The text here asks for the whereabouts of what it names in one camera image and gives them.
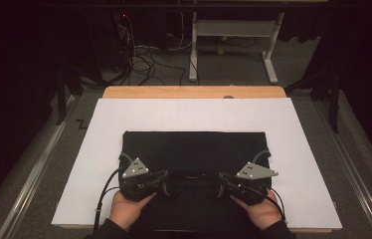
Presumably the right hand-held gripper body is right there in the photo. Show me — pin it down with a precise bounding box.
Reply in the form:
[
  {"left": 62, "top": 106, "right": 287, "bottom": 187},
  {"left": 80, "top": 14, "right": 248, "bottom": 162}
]
[{"left": 229, "top": 160, "right": 279, "bottom": 206}]

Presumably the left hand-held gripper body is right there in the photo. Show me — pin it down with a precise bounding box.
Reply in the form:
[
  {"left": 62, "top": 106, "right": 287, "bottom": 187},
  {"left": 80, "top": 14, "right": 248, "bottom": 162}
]
[{"left": 117, "top": 156, "right": 162, "bottom": 203}]

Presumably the black knit vest grey trim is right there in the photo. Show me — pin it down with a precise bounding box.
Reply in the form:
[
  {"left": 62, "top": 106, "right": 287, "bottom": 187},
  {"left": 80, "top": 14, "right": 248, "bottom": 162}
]
[{"left": 117, "top": 130, "right": 272, "bottom": 234}]

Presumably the person's right hand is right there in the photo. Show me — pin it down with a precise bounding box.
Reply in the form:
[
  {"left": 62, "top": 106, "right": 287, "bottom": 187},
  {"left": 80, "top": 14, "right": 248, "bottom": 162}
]
[{"left": 230, "top": 190, "right": 282, "bottom": 231}]

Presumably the person's left hand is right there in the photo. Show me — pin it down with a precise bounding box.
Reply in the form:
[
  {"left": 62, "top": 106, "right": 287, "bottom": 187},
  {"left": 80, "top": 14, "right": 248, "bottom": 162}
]
[{"left": 107, "top": 190, "right": 157, "bottom": 232}]

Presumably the white table cover sheet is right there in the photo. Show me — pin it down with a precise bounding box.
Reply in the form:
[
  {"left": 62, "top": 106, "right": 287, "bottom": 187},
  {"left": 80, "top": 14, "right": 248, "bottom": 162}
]
[{"left": 51, "top": 98, "right": 343, "bottom": 230}]

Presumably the wooden table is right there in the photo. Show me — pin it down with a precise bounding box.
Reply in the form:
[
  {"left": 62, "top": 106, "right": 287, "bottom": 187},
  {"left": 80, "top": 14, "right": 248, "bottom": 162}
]
[{"left": 102, "top": 85, "right": 287, "bottom": 100}]

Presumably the black metal stand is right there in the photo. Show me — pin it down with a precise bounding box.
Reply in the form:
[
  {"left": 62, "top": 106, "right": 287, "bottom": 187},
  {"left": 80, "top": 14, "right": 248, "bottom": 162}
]
[
  {"left": 54, "top": 66, "right": 87, "bottom": 126},
  {"left": 284, "top": 68, "right": 341, "bottom": 134}
]

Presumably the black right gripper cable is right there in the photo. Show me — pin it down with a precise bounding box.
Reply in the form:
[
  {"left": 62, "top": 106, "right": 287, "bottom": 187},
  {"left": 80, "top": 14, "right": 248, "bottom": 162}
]
[{"left": 267, "top": 186, "right": 287, "bottom": 222}]

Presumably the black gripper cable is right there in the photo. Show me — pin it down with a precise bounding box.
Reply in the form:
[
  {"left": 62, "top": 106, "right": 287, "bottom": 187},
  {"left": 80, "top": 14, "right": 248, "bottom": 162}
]
[
  {"left": 267, "top": 186, "right": 287, "bottom": 222},
  {"left": 93, "top": 166, "right": 124, "bottom": 233}
]

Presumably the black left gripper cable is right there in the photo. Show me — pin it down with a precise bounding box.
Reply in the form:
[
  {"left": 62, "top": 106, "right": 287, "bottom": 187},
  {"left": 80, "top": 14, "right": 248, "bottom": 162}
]
[{"left": 93, "top": 166, "right": 124, "bottom": 233}]

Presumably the metal floor rail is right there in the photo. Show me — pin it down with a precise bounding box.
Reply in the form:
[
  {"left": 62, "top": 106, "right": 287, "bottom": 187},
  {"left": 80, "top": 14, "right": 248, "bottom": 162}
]
[
  {"left": 310, "top": 99, "right": 372, "bottom": 239},
  {"left": 0, "top": 95, "right": 77, "bottom": 239}
]

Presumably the tangle of black floor cables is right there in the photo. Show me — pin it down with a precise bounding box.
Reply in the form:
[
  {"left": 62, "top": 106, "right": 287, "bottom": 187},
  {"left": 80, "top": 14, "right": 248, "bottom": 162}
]
[{"left": 116, "top": 12, "right": 188, "bottom": 87}]

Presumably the white metal desk frame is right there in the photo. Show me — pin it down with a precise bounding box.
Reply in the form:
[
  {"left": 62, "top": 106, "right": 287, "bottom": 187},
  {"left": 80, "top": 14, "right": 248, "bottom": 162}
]
[{"left": 188, "top": 11, "right": 285, "bottom": 86}]

